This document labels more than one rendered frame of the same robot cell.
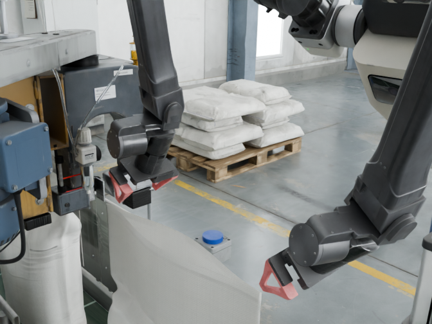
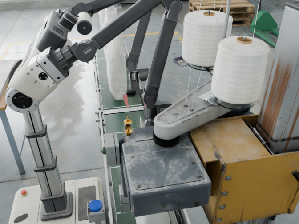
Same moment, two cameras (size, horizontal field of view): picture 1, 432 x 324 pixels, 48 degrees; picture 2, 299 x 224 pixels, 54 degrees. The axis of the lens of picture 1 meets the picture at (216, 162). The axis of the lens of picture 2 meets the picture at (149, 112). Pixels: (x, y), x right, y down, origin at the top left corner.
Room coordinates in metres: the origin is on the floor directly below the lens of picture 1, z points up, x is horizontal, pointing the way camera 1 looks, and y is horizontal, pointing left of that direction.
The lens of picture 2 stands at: (1.83, 0.70, 1.96)
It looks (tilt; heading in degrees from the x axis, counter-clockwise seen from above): 34 degrees down; 213
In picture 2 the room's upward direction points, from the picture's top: straight up
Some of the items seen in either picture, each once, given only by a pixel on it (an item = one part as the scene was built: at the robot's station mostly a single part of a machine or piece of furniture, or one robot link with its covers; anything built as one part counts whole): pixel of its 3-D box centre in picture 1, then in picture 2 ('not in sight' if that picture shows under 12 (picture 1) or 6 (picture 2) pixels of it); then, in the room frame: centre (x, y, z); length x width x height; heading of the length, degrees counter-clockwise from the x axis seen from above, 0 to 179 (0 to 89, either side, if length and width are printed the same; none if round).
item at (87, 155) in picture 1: (87, 161); not in sight; (1.03, 0.29, 1.14); 0.05 x 0.04 x 0.16; 134
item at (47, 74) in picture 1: (33, 103); (198, 157); (1.09, 0.43, 1.26); 0.22 x 0.05 x 0.16; 44
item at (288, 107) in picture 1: (267, 108); not in sight; (4.43, -0.48, 0.44); 0.68 x 0.44 x 0.15; 134
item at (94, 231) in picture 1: (99, 239); not in sight; (1.74, 0.47, 0.54); 1.05 x 0.02 x 0.41; 44
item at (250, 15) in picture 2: not in sight; (220, 11); (-4.60, -1.56, 0.22); 1.21 x 0.84 x 0.14; 134
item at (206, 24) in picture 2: not in sight; (206, 38); (0.88, 0.33, 1.61); 0.17 x 0.17 x 0.17
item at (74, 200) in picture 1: (68, 197); not in sight; (1.05, 0.35, 1.04); 0.08 x 0.06 x 0.05; 134
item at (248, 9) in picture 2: not in sight; (220, 5); (-4.56, -1.57, 0.36); 1.20 x 0.82 x 0.14; 130
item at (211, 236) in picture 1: (212, 238); (95, 206); (1.22, 0.00, 0.84); 0.06 x 0.06 x 0.02
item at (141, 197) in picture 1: (141, 193); (131, 202); (1.20, 0.20, 0.98); 0.09 x 0.05 x 0.05; 134
